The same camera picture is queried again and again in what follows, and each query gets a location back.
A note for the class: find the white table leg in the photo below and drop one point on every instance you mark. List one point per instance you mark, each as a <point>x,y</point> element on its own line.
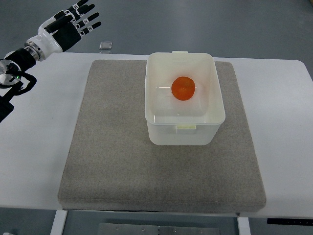
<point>243,226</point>
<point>59,222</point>

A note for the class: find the white table leg right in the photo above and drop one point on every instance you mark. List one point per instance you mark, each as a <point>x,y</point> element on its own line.
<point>243,226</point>

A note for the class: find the grey felt mat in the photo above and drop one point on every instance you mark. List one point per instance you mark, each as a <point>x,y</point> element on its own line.
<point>113,166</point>

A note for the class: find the white table leg left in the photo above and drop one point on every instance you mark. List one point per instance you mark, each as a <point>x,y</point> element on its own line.
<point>59,222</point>

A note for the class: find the orange fruit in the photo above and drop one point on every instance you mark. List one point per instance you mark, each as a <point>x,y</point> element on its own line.
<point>183,88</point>

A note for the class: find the white plastic box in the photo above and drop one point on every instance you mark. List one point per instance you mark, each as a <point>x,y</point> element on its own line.
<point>174,122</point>

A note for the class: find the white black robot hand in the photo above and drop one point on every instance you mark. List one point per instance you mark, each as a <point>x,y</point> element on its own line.
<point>57,36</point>

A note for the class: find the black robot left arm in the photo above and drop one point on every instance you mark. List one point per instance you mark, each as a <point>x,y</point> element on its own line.
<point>13,71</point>

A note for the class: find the grey metal base plate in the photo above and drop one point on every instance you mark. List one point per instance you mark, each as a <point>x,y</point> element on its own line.
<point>133,229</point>

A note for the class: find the black table control panel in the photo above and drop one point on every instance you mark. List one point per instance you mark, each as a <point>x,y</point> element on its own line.
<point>289,221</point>

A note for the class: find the small metal floor plate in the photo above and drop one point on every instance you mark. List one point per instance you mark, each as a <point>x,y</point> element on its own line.
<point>105,45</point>

